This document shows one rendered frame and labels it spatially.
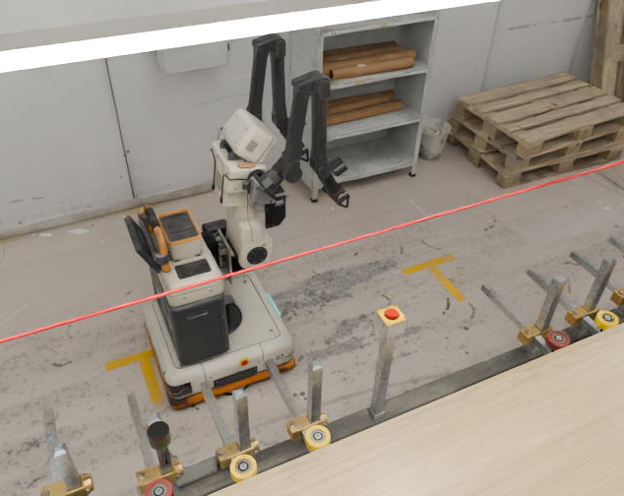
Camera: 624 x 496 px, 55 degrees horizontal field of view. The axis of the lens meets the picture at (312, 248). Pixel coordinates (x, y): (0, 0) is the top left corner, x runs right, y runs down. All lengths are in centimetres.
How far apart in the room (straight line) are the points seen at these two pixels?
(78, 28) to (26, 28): 5
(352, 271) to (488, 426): 199
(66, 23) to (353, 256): 340
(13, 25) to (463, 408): 177
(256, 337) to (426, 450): 134
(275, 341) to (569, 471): 155
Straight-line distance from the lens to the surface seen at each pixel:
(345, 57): 431
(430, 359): 343
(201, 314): 276
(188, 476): 213
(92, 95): 407
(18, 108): 406
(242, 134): 252
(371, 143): 495
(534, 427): 215
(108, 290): 388
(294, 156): 244
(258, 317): 317
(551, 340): 242
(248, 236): 276
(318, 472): 192
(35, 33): 71
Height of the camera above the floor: 257
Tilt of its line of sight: 40 degrees down
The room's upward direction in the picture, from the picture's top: 2 degrees clockwise
